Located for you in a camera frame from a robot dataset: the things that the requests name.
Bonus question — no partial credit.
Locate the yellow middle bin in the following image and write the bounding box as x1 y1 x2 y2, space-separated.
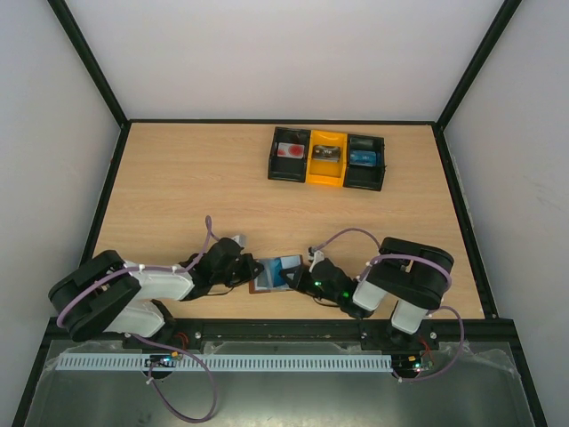
306 130 348 187

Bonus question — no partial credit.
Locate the black cage frame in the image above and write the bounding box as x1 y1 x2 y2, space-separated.
11 0 548 427

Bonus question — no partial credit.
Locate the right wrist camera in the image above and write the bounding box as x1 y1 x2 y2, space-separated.
308 244 325 271

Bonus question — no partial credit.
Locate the left black bin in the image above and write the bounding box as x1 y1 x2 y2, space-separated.
268 126 311 182

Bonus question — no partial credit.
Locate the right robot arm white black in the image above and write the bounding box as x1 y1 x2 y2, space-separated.
279 238 454 349

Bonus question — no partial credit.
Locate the right controller board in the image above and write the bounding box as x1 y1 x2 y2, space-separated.
392 354 434 377

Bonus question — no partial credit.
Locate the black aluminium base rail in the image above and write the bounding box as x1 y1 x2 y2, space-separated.
42 318 521 351

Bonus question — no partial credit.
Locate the right black bin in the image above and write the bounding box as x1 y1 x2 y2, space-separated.
343 133 386 191

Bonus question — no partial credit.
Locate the dark black card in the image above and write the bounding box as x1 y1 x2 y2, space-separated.
312 144 342 163

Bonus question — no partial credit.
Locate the blue card in bin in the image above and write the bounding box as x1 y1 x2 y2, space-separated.
349 150 378 167

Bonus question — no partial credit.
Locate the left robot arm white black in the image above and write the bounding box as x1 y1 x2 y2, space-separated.
48 237 264 342

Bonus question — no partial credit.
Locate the light blue slotted cable duct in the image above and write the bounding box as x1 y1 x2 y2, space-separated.
55 353 392 373

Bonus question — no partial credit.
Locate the red white card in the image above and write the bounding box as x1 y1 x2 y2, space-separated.
276 142 305 159

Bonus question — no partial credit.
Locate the black bin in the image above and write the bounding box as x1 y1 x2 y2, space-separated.
268 126 311 182
343 133 386 191

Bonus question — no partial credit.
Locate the left controller board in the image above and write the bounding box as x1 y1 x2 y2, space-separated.
144 351 183 368

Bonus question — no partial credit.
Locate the brown leather card holder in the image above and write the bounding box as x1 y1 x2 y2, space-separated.
248 254 306 295

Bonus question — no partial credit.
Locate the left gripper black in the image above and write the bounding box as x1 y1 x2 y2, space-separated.
212 254 263 288

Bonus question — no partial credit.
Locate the controller board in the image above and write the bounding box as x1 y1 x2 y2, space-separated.
392 354 434 377
144 351 183 368

